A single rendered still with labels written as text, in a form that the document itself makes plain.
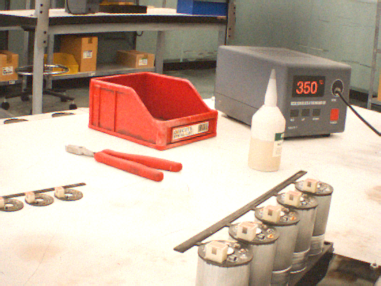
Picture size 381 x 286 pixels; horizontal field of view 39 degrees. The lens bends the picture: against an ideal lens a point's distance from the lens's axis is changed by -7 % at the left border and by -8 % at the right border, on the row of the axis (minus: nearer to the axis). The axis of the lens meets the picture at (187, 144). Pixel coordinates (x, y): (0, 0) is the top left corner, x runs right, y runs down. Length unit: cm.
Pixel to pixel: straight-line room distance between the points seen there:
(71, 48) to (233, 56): 432
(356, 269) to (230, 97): 44
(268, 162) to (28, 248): 28
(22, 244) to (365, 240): 25
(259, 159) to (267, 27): 570
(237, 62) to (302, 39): 522
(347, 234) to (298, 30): 557
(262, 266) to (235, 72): 50
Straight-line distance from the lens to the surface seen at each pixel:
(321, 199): 34
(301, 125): 70
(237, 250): 26
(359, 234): 45
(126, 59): 536
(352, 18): 560
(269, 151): 57
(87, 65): 497
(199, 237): 27
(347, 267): 37
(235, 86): 75
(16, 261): 37
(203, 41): 634
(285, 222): 30
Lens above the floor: 93
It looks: 16 degrees down
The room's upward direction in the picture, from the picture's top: 4 degrees clockwise
